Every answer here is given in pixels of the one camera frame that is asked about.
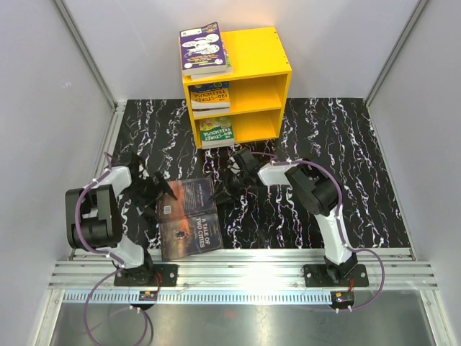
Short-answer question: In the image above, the lime 65-storey treehouse book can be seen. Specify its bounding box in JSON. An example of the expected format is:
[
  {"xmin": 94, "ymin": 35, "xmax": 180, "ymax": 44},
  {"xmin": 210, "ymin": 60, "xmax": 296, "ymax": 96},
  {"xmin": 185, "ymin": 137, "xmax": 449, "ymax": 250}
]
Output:
[{"xmin": 190, "ymin": 46, "xmax": 233, "ymax": 81}]

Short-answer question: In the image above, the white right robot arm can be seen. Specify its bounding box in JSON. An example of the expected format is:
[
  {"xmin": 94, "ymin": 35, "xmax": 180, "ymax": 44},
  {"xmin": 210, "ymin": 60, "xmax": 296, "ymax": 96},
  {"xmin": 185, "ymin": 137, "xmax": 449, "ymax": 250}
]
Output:
[{"xmin": 210, "ymin": 148, "xmax": 358, "ymax": 286}]

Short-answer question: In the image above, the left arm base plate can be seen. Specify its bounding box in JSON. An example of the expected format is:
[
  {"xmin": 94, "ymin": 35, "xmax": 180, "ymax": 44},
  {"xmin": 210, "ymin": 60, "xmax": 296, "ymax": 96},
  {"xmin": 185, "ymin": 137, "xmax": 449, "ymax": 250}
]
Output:
[{"xmin": 113, "ymin": 263, "xmax": 179, "ymax": 311}]

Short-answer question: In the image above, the white slotted cable duct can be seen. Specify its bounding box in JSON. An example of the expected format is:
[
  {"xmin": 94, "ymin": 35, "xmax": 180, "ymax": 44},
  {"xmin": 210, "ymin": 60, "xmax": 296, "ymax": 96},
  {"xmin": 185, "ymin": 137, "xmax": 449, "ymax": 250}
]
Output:
[{"xmin": 63, "ymin": 290, "xmax": 331, "ymax": 305}]

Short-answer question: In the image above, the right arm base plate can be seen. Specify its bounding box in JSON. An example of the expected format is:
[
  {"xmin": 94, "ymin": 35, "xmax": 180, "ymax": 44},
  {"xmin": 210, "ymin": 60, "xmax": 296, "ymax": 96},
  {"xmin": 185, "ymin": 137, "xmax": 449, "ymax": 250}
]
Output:
[{"xmin": 302, "ymin": 263, "xmax": 370, "ymax": 313}]

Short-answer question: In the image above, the dark Tale of Two Cities book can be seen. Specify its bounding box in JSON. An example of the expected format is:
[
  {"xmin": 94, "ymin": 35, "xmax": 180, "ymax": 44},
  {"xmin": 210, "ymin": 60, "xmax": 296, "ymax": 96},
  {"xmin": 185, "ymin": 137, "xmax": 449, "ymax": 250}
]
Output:
[{"xmin": 157, "ymin": 177, "xmax": 223, "ymax": 261}]

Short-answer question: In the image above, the yellow 130-storey treehouse book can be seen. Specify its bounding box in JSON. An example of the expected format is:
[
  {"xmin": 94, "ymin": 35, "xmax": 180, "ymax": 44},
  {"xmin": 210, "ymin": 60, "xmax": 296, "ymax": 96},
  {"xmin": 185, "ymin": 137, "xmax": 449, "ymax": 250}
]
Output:
[{"xmin": 189, "ymin": 81, "xmax": 231, "ymax": 110}]

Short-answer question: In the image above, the purple 52-storey treehouse book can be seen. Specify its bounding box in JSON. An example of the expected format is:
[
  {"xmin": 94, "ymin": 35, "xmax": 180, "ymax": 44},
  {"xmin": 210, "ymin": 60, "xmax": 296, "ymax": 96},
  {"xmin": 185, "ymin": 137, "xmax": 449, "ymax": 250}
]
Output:
[{"xmin": 179, "ymin": 22, "xmax": 227, "ymax": 76}]

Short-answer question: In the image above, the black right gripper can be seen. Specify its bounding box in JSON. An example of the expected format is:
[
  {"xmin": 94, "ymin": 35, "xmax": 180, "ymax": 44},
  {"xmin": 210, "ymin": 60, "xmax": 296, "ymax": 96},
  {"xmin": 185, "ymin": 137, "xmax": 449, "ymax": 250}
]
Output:
[{"xmin": 210, "ymin": 171, "xmax": 249, "ymax": 208}]

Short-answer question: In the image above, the green treehouse book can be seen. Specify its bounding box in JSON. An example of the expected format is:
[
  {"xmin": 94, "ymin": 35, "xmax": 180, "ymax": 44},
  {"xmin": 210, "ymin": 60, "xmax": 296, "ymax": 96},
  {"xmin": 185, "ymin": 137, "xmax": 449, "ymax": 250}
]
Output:
[{"xmin": 199, "ymin": 116, "xmax": 235, "ymax": 143}]

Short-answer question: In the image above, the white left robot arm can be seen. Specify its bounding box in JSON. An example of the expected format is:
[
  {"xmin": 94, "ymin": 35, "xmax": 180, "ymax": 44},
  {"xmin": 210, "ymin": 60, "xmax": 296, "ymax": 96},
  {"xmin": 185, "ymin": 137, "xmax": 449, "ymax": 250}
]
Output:
[{"xmin": 65, "ymin": 152, "xmax": 176, "ymax": 286}]

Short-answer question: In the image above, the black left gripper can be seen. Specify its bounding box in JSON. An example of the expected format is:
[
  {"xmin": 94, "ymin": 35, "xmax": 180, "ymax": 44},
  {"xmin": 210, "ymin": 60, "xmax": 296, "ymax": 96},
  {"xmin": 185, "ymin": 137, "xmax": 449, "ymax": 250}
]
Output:
[{"xmin": 125, "ymin": 172, "xmax": 176, "ymax": 217}]

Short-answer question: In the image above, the dark blue treehouse book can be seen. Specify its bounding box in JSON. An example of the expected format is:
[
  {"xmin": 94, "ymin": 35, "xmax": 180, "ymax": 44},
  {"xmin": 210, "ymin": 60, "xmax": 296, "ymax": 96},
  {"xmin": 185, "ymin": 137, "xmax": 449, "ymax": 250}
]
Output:
[{"xmin": 202, "ymin": 141, "xmax": 235, "ymax": 150}]

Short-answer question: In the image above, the yellow wooden shelf cabinet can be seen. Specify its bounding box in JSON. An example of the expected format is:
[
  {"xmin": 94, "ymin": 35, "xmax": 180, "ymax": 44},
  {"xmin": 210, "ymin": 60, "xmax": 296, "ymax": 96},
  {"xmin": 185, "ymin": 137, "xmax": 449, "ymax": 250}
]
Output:
[{"xmin": 202, "ymin": 26, "xmax": 292, "ymax": 143}]

